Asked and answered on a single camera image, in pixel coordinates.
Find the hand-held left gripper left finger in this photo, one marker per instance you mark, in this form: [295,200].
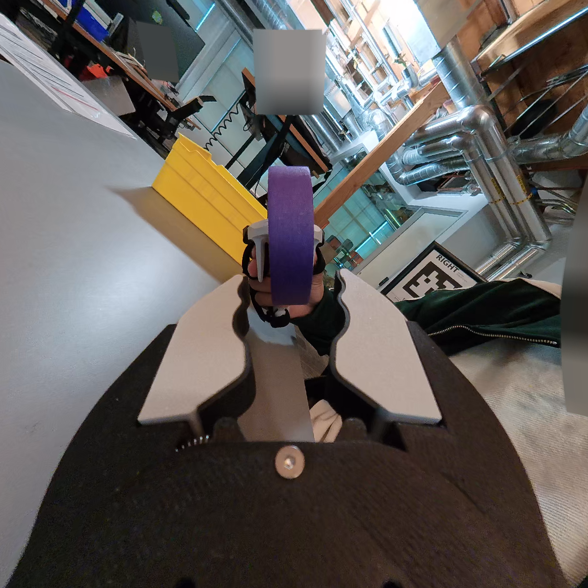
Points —
[197,363]

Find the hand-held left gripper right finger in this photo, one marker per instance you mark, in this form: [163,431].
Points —
[386,363]

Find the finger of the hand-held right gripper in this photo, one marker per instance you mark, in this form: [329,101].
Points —
[259,229]
[318,236]

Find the purple masking tape roll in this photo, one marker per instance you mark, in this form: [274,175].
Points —
[289,239]

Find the yellow plastic bin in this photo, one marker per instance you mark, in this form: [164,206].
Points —
[202,193]

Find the person's right forearm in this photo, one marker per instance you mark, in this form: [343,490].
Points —
[321,326]

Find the person's right hand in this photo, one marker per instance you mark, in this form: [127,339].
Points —
[318,285]

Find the black standing desk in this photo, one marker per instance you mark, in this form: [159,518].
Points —
[298,147]

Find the black framed marker sign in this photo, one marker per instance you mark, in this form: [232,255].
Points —
[432,280]

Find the dark green jacket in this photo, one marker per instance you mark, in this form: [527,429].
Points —
[482,307]

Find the black monitor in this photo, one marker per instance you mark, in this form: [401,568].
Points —
[190,46]

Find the grey panel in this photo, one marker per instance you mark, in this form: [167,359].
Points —
[110,96]

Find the laminated paper sheet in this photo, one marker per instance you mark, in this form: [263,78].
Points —
[55,78]

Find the blue storage crate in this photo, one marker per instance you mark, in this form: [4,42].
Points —
[87,13]

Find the wooden post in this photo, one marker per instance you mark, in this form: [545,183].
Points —
[390,147]

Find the silver ventilation duct bundle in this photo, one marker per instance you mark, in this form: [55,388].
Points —
[477,151]

